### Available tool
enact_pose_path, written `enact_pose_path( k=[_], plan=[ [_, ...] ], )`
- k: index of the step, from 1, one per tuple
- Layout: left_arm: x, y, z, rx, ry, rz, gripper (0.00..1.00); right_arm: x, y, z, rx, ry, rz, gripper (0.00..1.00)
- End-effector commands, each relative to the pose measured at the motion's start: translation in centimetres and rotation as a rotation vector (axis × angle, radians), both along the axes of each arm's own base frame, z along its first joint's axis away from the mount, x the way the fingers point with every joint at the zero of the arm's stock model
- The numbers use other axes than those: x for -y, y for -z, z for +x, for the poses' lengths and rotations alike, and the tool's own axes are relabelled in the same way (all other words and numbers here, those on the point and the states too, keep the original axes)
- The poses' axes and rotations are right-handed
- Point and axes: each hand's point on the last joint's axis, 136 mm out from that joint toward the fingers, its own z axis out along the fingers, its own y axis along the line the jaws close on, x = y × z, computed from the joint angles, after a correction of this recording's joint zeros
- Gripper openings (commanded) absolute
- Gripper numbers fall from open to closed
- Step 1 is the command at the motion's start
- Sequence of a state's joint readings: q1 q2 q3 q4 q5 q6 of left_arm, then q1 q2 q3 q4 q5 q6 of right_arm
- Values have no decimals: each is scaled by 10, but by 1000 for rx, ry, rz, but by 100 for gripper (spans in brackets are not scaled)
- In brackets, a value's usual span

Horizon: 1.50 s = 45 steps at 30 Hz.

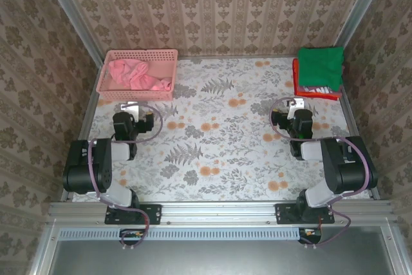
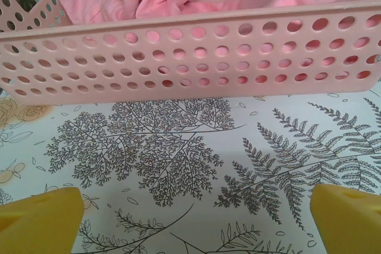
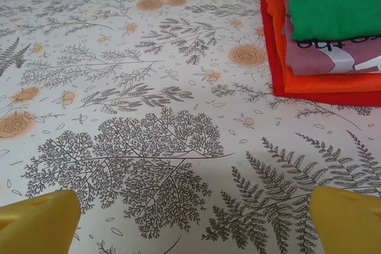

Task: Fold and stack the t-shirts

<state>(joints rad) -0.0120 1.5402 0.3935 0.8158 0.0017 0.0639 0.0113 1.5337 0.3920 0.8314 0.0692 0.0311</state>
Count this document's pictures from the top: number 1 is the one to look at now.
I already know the pink t-shirt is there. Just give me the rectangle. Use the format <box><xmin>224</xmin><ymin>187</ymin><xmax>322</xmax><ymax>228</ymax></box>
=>
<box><xmin>108</xmin><ymin>59</ymin><xmax>173</xmax><ymax>92</ymax></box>

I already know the pink plastic mesh basket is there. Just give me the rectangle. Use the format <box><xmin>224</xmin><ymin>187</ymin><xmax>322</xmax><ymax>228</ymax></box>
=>
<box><xmin>96</xmin><ymin>49</ymin><xmax>179</xmax><ymax>101</ymax></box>

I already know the grey printed folded t-shirt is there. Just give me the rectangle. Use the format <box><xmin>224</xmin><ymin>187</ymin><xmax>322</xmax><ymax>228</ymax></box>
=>
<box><xmin>299</xmin><ymin>84</ymin><xmax>342</xmax><ymax>97</ymax></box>

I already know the orange folded t-shirt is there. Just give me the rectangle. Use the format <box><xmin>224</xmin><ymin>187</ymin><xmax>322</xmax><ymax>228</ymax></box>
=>
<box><xmin>292</xmin><ymin>58</ymin><xmax>342</xmax><ymax>100</ymax></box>

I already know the green folded t-shirt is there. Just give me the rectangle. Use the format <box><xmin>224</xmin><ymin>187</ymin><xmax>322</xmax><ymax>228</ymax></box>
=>
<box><xmin>296</xmin><ymin>46</ymin><xmax>344</xmax><ymax>91</ymax></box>

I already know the floral patterned table cover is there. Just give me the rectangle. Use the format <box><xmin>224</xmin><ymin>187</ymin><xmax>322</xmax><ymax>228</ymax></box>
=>
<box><xmin>72</xmin><ymin>57</ymin><xmax>371</xmax><ymax>202</ymax></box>

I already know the black base connector port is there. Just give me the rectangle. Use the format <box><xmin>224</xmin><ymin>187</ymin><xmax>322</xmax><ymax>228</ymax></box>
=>
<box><xmin>298</xmin><ymin>228</ymin><xmax>323</xmax><ymax>245</ymax></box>
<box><xmin>119</xmin><ymin>228</ymin><xmax>146</xmax><ymax>246</ymax></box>

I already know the grey sheet metal panel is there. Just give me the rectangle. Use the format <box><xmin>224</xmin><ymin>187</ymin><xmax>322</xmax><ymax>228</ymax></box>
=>
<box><xmin>30</xmin><ymin>225</ymin><xmax>412</xmax><ymax>275</ymax></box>

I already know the left silver camera bracket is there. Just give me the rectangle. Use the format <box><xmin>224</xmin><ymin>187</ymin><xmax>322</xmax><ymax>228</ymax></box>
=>
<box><xmin>120</xmin><ymin>102</ymin><xmax>140</xmax><ymax>124</ymax></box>

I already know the silver camera bracket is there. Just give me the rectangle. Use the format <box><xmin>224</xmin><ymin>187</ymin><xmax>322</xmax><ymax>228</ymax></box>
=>
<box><xmin>287</xmin><ymin>98</ymin><xmax>305</xmax><ymax>120</ymax></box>
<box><xmin>120</xmin><ymin>102</ymin><xmax>140</xmax><ymax>124</ymax></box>

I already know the right silver camera bracket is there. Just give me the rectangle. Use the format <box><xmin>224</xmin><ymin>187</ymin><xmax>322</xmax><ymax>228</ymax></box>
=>
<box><xmin>287</xmin><ymin>98</ymin><xmax>305</xmax><ymax>120</ymax></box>

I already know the right black wrist camera box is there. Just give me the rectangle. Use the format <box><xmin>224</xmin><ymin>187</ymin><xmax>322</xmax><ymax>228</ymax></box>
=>
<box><xmin>270</xmin><ymin>109</ymin><xmax>288</xmax><ymax>131</ymax></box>

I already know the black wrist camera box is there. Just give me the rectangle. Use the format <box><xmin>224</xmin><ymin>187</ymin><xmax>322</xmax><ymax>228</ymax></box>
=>
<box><xmin>143</xmin><ymin>112</ymin><xmax>156</xmax><ymax>133</ymax></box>
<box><xmin>270</xmin><ymin>109</ymin><xmax>288</xmax><ymax>131</ymax></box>

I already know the left black wrist camera box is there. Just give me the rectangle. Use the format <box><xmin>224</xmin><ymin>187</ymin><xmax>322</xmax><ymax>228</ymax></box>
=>
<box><xmin>143</xmin><ymin>112</ymin><xmax>156</xmax><ymax>133</ymax></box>

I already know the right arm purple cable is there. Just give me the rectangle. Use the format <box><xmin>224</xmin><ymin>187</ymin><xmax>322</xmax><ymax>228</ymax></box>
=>
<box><xmin>269</xmin><ymin>97</ymin><xmax>371</xmax><ymax>250</ymax></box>

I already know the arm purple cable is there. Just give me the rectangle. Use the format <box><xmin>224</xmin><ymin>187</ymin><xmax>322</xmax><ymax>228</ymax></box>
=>
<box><xmin>269</xmin><ymin>97</ymin><xmax>371</xmax><ymax>250</ymax></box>
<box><xmin>88</xmin><ymin>102</ymin><xmax>164</xmax><ymax>250</ymax></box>

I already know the aluminium side rail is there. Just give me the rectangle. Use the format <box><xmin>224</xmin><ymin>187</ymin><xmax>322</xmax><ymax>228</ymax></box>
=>
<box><xmin>60</xmin><ymin>59</ymin><xmax>106</xmax><ymax>202</ymax></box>
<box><xmin>339</xmin><ymin>91</ymin><xmax>382</xmax><ymax>200</ymax></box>

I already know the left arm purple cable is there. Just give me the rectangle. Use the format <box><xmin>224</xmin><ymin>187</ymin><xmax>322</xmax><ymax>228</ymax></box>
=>
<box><xmin>88</xmin><ymin>102</ymin><xmax>164</xmax><ymax>250</ymax></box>

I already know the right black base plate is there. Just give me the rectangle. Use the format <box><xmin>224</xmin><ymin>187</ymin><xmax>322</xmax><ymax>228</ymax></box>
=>
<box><xmin>275</xmin><ymin>203</ymin><xmax>335</xmax><ymax>225</ymax></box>

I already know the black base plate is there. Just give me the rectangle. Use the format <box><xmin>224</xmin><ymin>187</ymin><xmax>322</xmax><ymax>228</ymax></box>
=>
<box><xmin>275</xmin><ymin>203</ymin><xmax>335</xmax><ymax>225</ymax></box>
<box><xmin>104</xmin><ymin>203</ymin><xmax>162</xmax><ymax>225</ymax></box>

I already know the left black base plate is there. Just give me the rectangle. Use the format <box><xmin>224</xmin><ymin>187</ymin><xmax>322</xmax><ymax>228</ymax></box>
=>
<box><xmin>104</xmin><ymin>203</ymin><xmax>162</xmax><ymax>225</ymax></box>

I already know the aluminium front rail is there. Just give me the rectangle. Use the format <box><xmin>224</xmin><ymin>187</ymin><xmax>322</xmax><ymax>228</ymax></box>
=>
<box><xmin>48</xmin><ymin>200</ymin><xmax>395</xmax><ymax>225</ymax></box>

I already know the aluminium frame post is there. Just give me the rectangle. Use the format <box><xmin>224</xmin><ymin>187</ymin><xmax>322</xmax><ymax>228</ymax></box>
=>
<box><xmin>334</xmin><ymin>0</ymin><xmax>395</xmax><ymax>50</ymax></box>
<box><xmin>37</xmin><ymin>0</ymin><xmax>104</xmax><ymax>61</ymax></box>

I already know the grey slotted cable duct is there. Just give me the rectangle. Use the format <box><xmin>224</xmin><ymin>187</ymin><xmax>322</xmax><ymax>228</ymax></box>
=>
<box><xmin>59</xmin><ymin>227</ymin><xmax>301</xmax><ymax>242</ymax></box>

